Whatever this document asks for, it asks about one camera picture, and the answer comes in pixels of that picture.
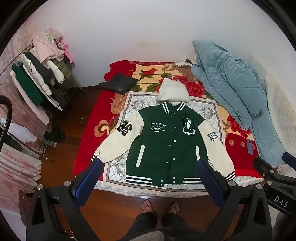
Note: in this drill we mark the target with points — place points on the person's right foot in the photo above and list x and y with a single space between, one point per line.
174 207

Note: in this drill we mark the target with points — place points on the white quilted mattress cover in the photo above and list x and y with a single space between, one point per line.
247 179

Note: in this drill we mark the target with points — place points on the person's foot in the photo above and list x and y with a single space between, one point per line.
174 207
148 206

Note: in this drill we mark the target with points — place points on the red floral blanket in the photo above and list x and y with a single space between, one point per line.
97 115

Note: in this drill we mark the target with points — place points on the white cloth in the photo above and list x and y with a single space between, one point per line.
18 133

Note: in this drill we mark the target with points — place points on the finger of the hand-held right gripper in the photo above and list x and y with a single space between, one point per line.
263 165
289 158

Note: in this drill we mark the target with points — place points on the blue-grey phone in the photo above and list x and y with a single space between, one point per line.
250 147

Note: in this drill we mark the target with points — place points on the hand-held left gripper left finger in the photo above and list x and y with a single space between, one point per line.
86 184

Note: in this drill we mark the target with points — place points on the person's left foot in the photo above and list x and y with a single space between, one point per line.
148 206

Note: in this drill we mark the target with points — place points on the row of hanging clothes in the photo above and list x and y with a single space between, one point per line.
34 76

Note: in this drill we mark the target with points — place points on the black folded garment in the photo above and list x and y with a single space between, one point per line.
118 83

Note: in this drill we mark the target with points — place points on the blue comforter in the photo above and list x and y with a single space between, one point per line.
233 81

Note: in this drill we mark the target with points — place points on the white floral quilted mat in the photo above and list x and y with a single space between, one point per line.
120 166

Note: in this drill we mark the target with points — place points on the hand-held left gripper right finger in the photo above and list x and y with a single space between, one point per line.
211 183

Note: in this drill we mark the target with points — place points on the green and cream varsity jacket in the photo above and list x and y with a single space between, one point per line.
161 139

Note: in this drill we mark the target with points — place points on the person's right leg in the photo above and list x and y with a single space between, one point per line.
175 223

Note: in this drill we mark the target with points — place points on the metal clothes rack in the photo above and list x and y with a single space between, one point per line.
49 136

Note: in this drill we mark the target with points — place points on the white textured bedsheet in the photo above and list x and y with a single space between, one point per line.
277 92

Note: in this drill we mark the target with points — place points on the pink floral curtain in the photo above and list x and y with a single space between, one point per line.
13 46

